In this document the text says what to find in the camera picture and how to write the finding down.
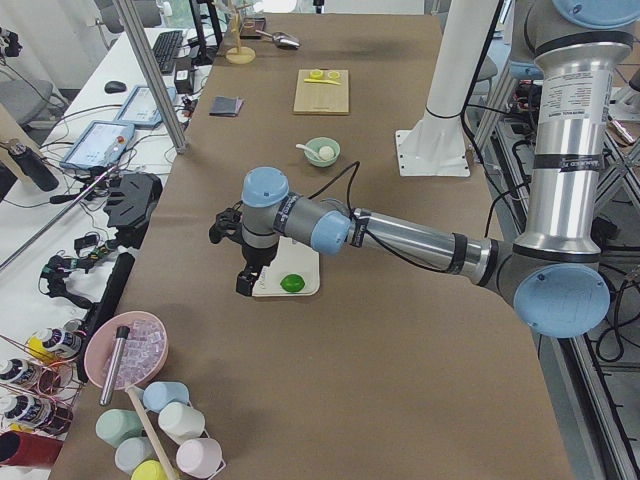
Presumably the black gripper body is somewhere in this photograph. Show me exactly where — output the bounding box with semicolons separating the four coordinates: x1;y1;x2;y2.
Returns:
209;204;278;273

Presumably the white ceramic spoon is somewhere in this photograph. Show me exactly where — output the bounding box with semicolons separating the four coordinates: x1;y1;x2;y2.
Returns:
295;144;320;158

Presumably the pink bowl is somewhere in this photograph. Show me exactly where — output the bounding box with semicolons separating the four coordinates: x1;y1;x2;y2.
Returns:
84;311;169;390

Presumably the light green bowl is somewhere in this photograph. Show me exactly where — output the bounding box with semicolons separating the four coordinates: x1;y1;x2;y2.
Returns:
304;137;340;168

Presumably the green lime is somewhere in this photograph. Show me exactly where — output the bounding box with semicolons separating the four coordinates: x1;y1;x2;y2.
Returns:
280;273;306;294

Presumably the cream rabbit tray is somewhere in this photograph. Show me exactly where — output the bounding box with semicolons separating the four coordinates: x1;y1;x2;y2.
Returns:
252;237;320;297

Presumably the grey folded cloth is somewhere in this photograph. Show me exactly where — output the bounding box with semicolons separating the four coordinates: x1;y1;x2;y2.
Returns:
209;96;244;117

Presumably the metal muddler tool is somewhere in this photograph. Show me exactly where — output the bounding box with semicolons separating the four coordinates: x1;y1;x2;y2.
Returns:
99;326;130;407

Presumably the bamboo cutting board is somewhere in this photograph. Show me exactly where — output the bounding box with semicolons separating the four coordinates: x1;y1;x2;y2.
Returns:
293;69;350;115

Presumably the upper teach pendant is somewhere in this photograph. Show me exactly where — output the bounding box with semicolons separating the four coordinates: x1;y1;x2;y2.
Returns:
60;120;135;171

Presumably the white cup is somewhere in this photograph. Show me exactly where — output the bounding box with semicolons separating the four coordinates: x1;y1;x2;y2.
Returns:
158;402;205;445

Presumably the wooden cup rack stick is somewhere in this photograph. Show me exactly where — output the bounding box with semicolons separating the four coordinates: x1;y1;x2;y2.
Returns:
125;385;178;480

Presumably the yellow plastic knife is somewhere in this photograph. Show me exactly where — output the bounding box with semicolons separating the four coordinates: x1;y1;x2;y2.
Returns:
303;77;342;86

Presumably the wooden mug tree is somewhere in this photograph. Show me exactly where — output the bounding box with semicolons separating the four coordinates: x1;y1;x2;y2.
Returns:
218;1;256;65

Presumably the pink cup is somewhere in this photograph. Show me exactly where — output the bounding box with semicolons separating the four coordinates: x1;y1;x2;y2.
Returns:
176;438;223;479

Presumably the black computer mouse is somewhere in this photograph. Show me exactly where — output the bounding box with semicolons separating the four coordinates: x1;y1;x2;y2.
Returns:
104;80;127;94

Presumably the black keyboard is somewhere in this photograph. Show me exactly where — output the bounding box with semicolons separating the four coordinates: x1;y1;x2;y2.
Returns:
152;30;183;75

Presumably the shiny metal scoop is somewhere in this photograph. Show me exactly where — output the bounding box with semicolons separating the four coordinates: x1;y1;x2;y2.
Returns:
257;30;301;50

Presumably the green cup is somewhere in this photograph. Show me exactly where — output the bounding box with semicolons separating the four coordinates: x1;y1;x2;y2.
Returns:
95;409;143;448

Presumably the black water bottle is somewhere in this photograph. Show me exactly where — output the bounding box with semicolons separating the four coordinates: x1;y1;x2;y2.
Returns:
1;139;59;192

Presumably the grey blue cup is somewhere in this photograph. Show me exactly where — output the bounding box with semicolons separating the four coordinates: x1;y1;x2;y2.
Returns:
114;437;156;476

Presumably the yellow cup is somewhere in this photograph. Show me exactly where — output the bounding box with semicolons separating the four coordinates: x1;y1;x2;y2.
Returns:
131;459;168;480

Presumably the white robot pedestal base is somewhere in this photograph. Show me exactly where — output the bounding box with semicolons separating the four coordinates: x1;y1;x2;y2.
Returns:
396;0;501;177

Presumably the aluminium frame post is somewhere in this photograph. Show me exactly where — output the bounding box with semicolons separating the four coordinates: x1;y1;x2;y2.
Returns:
113;0;187;154

